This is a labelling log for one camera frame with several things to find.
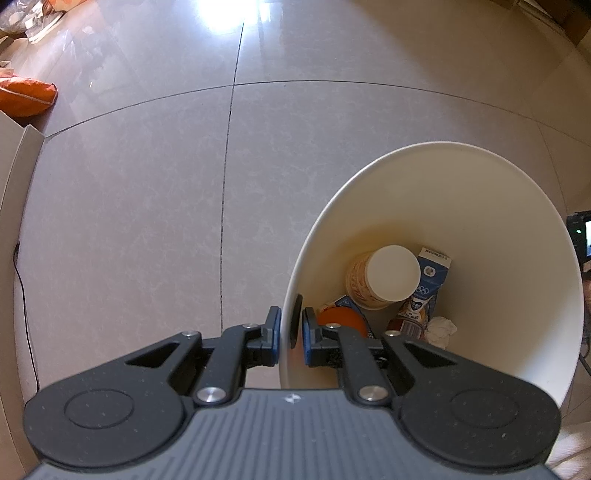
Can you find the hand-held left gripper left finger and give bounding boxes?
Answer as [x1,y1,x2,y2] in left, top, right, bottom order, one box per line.
[124,305,283,407]

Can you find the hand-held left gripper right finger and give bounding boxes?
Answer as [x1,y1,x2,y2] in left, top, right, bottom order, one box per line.
[301,308,456,407]

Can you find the round orange lid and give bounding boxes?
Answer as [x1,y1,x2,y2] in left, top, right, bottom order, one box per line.
[316,306,369,339]

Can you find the white plastic bin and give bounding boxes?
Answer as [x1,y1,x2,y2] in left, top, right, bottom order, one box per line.
[278,141,587,408]

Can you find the brown drink bottle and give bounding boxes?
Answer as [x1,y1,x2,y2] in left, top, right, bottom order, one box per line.
[385,295,433,343]

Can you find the white tissue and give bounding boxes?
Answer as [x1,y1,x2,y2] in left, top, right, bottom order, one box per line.
[423,316,458,350]

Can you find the blue and white milk carton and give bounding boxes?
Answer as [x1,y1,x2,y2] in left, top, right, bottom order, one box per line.
[408,246,452,320]

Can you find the blue and orange snack packet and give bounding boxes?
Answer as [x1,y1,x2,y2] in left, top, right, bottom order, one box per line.
[318,295,376,339]

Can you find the orange printed paper cup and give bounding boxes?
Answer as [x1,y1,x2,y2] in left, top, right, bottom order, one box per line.
[345,245,422,311]

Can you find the brown cardboard box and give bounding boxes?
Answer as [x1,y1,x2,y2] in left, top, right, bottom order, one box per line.
[551,0,591,46]

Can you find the white cloth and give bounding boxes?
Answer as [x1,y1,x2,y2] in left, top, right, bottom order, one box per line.
[546,414,591,480]

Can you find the white cabinet panel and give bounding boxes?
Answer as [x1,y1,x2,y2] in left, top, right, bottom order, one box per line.
[0,110,44,480]

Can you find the orange bag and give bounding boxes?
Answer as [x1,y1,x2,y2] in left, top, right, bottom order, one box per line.
[0,78,59,118]

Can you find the orange box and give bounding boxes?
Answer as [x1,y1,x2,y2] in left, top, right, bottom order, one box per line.
[46,0,90,13]

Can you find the clear plastic bags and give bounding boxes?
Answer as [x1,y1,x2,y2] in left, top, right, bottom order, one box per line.
[0,0,65,43]

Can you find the black cable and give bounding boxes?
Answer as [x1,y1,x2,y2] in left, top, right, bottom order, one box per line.
[12,243,40,389]

